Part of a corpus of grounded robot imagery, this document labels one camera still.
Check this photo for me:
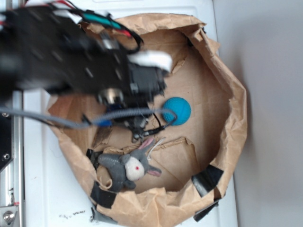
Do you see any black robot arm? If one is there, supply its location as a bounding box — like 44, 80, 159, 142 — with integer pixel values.
0, 0, 177, 140

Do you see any brown paper bag bin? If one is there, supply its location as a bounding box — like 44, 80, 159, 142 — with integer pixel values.
53, 13, 247, 227

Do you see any teal rubber ball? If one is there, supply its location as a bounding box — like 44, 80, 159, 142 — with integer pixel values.
162, 97, 191, 126

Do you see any brown wood bark piece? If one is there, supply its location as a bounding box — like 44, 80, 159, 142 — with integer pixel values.
91, 127, 112, 148

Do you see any grey plush bunny toy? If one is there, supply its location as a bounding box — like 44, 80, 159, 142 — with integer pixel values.
98, 138, 161, 192

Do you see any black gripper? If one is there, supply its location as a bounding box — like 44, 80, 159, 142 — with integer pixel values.
98, 88, 166, 143

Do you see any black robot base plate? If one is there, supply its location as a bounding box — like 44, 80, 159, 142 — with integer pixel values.
0, 115, 13, 172

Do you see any metal rail frame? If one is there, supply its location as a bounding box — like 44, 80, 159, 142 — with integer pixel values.
0, 91, 25, 227

